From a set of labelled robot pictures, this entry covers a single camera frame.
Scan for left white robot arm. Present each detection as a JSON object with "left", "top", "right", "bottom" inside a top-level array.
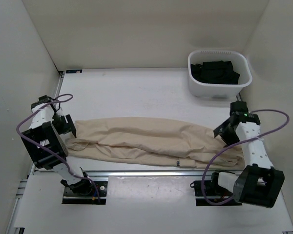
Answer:
[{"left": 17, "top": 95, "right": 93, "bottom": 195}]

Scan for aluminium rail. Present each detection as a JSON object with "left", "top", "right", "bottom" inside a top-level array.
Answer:
[
  {"left": 236, "top": 93, "right": 243, "bottom": 101},
  {"left": 87, "top": 170, "right": 204, "bottom": 177},
  {"left": 27, "top": 71, "right": 65, "bottom": 179}
]

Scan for aluminium right rail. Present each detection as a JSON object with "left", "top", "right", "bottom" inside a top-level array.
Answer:
[{"left": 236, "top": 93, "right": 243, "bottom": 101}]

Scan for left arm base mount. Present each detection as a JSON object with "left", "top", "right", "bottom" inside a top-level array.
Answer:
[{"left": 61, "top": 179, "right": 108, "bottom": 205}]

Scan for black clothes in basket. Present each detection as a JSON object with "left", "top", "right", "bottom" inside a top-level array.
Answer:
[{"left": 190, "top": 60, "right": 240, "bottom": 85}]

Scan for beige trousers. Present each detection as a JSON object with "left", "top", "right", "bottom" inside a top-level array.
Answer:
[{"left": 65, "top": 117, "right": 246, "bottom": 169}]

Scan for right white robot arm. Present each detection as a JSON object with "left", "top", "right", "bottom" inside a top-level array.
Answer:
[{"left": 209, "top": 101, "right": 285, "bottom": 208}]

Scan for aluminium left rail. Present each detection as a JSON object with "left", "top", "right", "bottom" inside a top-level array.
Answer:
[{"left": 27, "top": 71, "right": 65, "bottom": 179}]

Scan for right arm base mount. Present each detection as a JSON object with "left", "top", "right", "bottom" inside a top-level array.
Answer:
[{"left": 189, "top": 180, "right": 232, "bottom": 207}]

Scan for aluminium front rail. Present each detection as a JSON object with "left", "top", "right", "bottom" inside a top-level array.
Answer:
[{"left": 87, "top": 170, "right": 204, "bottom": 177}]

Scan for white plastic basket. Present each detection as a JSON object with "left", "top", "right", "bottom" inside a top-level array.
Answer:
[{"left": 188, "top": 49, "right": 252, "bottom": 98}]

